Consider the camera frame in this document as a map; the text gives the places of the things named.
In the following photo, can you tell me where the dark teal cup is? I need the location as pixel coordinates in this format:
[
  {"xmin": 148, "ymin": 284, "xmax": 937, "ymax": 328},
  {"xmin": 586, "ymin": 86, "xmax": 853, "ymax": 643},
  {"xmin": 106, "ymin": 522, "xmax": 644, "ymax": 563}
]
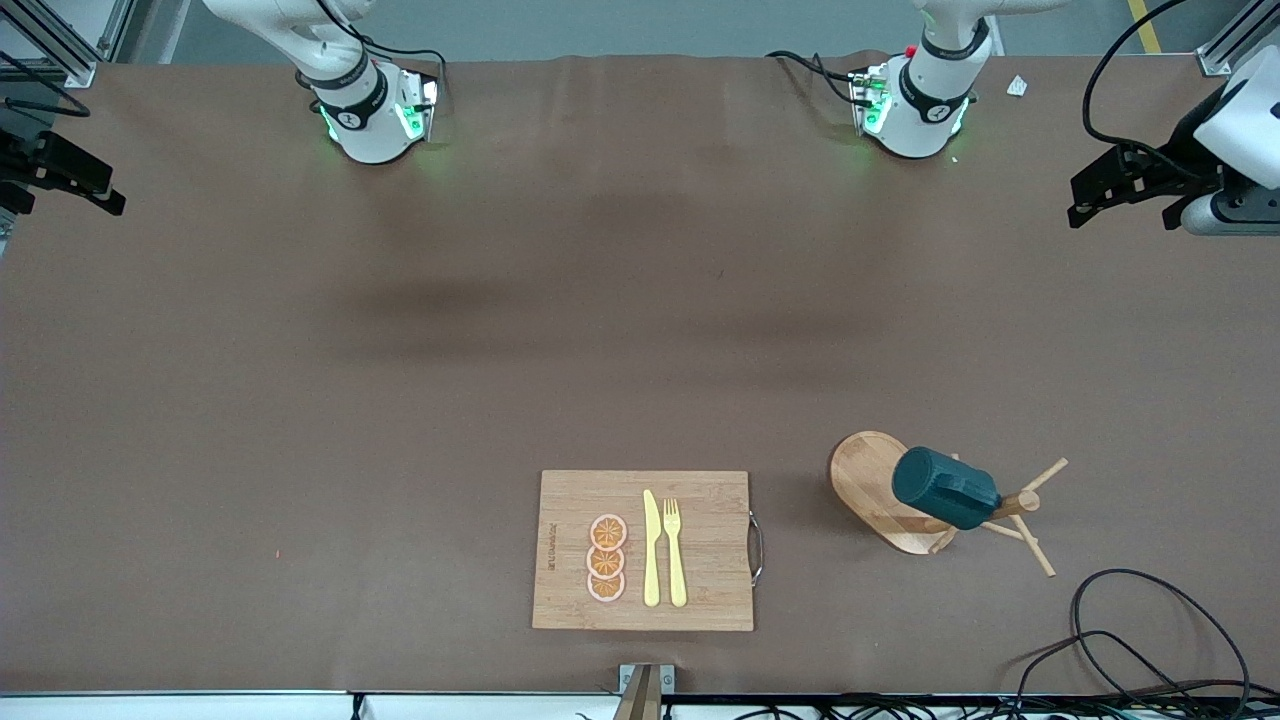
[{"xmin": 891, "ymin": 446, "xmax": 1003, "ymax": 531}]

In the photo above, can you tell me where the wooden cup rack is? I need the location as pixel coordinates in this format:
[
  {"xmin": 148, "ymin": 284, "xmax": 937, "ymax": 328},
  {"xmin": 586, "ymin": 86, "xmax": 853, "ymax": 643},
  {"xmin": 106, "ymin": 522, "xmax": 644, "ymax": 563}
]
[{"xmin": 828, "ymin": 430, "xmax": 1069, "ymax": 579}]

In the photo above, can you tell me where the brown table cover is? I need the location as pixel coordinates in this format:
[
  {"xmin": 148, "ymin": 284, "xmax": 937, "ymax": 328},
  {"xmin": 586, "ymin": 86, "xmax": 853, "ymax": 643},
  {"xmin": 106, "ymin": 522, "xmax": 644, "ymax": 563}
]
[{"xmin": 0, "ymin": 52, "xmax": 1280, "ymax": 696}]

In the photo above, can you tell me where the bamboo cutting board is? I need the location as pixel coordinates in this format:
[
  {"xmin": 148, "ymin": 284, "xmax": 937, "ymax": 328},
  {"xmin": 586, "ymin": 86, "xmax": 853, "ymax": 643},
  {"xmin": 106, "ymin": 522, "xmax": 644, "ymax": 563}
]
[{"xmin": 531, "ymin": 470, "xmax": 766, "ymax": 633}]

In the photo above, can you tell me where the yellow plastic fork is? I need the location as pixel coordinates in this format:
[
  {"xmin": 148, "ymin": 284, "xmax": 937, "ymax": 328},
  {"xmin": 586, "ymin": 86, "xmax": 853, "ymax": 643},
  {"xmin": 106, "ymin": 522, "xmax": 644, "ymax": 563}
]
[{"xmin": 663, "ymin": 498, "xmax": 689, "ymax": 609}]

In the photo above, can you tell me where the yellow plastic knife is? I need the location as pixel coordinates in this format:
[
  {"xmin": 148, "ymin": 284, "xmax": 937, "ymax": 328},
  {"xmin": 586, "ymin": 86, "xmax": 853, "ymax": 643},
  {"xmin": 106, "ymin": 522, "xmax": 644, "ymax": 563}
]
[{"xmin": 642, "ymin": 489, "xmax": 662, "ymax": 608}]

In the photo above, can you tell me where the black left base cable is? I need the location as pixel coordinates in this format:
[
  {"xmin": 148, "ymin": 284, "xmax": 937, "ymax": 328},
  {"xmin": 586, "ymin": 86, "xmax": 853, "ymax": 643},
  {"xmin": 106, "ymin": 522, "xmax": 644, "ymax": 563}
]
[{"xmin": 765, "ymin": 48, "xmax": 861, "ymax": 106}]

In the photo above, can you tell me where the black base cable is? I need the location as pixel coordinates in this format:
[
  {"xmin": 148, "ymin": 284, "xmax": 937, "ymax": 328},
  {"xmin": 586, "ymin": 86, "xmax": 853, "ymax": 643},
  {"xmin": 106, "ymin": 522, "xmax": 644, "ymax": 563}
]
[
  {"xmin": 355, "ymin": 35, "xmax": 448, "ymax": 73},
  {"xmin": 765, "ymin": 48, "xmax": 861, "ymax": 106}
]

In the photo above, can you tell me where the black right base cable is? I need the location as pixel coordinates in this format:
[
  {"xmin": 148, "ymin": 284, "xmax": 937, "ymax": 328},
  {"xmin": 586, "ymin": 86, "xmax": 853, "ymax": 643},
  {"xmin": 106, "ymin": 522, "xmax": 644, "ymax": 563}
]
[{"xmin": 355, "ymin": 35, "xmax": 448, "ymax": 73}]

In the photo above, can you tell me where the black looped floor cable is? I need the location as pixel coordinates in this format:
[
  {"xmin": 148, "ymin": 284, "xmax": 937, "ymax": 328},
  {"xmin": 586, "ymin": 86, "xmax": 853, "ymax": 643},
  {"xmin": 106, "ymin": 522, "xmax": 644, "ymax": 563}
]
[
  {"xmin": 1005, "ymin": 628, "xmax": 1201, "ymax": 720},
  {"xmin": 1070, "ymin": 568, "xmax": 1253, "ymax": 706}
]

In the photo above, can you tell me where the white table edge rail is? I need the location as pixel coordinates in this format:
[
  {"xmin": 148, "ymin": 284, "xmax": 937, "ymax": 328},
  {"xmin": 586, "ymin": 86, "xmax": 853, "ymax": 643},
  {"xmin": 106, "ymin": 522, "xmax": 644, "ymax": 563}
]
[{"xmin": 0, "ymin": 690, "xmax": 1280, "ymax": 720}]

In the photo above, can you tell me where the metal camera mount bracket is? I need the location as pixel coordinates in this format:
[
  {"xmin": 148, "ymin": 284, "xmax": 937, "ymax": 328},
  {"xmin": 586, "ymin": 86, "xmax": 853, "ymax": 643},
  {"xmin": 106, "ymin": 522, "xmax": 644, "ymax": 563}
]
[{"xmin": 618, "ymin": 663, "xmax": 677, "ymax": 720}]

